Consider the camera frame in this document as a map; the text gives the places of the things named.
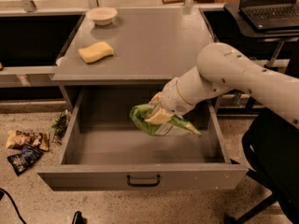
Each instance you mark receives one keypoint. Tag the black drawer handle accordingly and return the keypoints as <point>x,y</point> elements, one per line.
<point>143,182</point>

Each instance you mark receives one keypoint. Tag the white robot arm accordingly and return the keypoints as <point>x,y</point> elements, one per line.
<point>221,68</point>

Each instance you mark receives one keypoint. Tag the green rice chip bag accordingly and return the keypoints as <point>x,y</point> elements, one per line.
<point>175,126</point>

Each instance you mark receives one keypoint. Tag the black laptop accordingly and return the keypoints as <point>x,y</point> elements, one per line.
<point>271,14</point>

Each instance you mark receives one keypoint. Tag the black office chair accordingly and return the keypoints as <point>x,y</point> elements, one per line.
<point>271,147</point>

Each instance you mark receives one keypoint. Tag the open grey top drawer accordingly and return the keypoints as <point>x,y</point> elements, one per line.
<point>102,146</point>

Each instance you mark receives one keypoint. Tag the tan snack bag on floor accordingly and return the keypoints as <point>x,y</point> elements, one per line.
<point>17,139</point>

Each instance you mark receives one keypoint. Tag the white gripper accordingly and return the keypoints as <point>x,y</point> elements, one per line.
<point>171,98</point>

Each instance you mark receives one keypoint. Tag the green snack bag on floor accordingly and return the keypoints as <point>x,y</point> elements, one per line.
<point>60,125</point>

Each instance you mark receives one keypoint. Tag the wooden stick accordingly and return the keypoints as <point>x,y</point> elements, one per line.
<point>165,2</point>

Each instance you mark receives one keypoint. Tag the dark blue snack bag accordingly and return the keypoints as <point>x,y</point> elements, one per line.
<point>28,156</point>

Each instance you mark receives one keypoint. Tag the yellow sponge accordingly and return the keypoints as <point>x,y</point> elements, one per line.
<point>95,52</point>

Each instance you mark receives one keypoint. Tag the black side table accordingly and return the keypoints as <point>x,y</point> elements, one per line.
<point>280,38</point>

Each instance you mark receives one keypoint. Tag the white bowl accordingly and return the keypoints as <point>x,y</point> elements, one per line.
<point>102,15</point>

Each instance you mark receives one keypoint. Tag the grey cabinet with top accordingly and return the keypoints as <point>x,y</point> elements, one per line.
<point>151,44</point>

